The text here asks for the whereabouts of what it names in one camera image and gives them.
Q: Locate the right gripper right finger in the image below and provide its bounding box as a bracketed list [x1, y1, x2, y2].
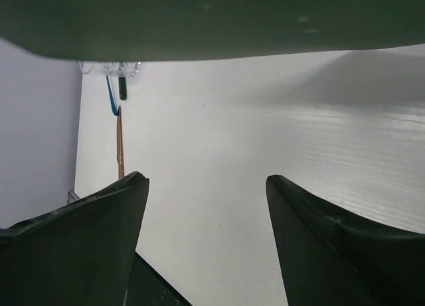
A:
[266, 175, 424, 305]

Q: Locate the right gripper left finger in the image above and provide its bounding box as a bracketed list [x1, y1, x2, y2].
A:
[1, 172, 149, 305]

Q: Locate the dark green placemat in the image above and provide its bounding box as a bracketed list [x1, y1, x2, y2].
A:
[1, 0, 424, 62]

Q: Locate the copper knife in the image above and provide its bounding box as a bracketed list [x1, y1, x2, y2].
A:
[116, 107, 125, 179]

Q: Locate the blue plastic spoon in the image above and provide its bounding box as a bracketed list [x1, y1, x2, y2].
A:
[106, 76, 120, 116]

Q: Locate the clear plastic cup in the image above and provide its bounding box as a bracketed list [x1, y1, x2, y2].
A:
[79, 61, 141, 78]

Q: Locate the aluminium frame rail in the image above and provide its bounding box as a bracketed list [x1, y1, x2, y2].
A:
[66, 190, 80, 204]

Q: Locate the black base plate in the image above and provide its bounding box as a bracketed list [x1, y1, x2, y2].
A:
[124, 253, 191, 306]

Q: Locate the gold fork green handle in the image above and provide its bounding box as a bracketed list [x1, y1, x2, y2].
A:
[118, 76, 128, 101]

